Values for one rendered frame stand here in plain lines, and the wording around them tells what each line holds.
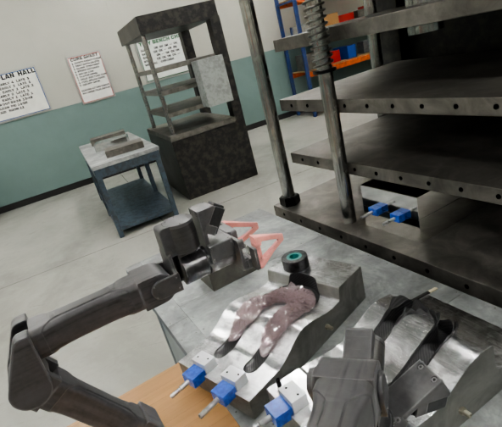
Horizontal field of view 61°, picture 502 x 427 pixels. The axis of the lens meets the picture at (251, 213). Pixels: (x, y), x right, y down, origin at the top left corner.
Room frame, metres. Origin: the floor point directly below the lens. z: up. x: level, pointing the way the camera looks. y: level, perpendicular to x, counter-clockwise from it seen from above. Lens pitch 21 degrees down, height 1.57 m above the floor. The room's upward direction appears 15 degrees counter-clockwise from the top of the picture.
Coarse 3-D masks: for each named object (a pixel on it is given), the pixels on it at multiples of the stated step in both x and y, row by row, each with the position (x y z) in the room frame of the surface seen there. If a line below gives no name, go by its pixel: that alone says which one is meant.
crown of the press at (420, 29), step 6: (408, 0) 1.59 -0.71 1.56; (414, 0) 1.57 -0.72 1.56; (420, 0) 1.56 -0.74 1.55; (426, 0) 1.55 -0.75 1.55; (432, 0) 1.55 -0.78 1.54; (408, 6) 1.60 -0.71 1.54; (426, 24) 1.55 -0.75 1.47; (432, 24) 1.55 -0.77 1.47; (438, 24) 1.55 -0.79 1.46; (408, 30) 1.61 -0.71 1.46; (414, 30) 1.58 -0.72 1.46; (420, 30) 1.56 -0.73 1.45; (426, 30) 1.55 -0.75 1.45; (432, 30) 1.55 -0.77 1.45
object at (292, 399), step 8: (288, 384) 0.68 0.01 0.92; (296, 384) 0.68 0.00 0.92; (280, 392) 0.67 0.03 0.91; (288, 392) 0.66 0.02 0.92; (296, 392) 0.65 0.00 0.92; (304, 392) 0.65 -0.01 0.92; (272, 400) 0.66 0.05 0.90; (280, 400) 0.66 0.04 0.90; (288, 400) 0.64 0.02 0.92; (296, 400) 0.64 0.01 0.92; (304, 400) 0.64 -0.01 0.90; (272, 408) 0.64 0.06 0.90; (280, 408) 0.64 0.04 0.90; (288, 408) 0.63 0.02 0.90; (296, 408) 0.63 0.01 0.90; (272, 416) 0.63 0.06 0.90; (280, 416) 0.62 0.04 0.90; (288, 416) 0.63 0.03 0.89; (256, 424) 0.62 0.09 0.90; (264, 424) 0.62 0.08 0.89; (280, 424) 0.62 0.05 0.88
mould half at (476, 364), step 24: (384, 312) 0.81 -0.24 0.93; (456, 312) 0.83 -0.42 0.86; (408, 336) 0.72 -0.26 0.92; (456, 336) 0.67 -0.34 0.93; (480, 336) 0.73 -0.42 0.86; (432, 360) 0.65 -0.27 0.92; (456, 360) 0.62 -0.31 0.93; (480, 360) 0.61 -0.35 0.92; (456, 384) 0.59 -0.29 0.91; (480, 384) 0.61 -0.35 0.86; (456, 408) 0.58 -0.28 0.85
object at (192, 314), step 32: (288, 224) 1.71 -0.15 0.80; (160, 256) 1.73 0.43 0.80; (320, 256) 1.37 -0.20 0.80; (352, 256) 1.31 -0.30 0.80; (192, 288) 1.37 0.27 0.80; (224, 288) 1.32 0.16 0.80; (256, 288) 1.26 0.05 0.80; (384, 288) 1.08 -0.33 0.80; (416, 288) 1.04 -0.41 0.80; (448, 288) 1.00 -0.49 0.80; (192, 320) 1.17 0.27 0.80; (352, 320) 0.97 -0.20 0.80; (320, 352) 0.88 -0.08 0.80; (480, 416) 0.60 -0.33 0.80
